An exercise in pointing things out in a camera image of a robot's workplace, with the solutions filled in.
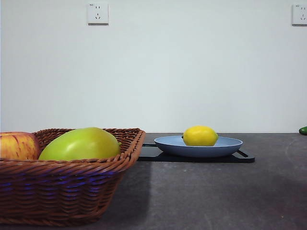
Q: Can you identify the blue round plate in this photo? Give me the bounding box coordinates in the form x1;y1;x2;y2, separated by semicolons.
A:
153;135;245;159

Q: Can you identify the yellow lemon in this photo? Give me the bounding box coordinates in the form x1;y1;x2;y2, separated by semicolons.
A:
181;126;220;147

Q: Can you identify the brown wicker basket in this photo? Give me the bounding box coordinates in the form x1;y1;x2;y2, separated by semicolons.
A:
0;127;146;227

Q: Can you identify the black flat tray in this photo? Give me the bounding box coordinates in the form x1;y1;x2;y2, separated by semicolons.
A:
136;143;256;164

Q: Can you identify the green mango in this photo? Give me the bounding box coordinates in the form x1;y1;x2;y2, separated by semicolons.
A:
38;126;122;161

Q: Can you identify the red yellow apple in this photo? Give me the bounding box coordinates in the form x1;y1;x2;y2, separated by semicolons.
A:
0;131;41;161

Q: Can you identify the white wall socket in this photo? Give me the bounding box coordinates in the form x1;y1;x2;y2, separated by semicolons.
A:
292;4;307;27
87;2;109;26

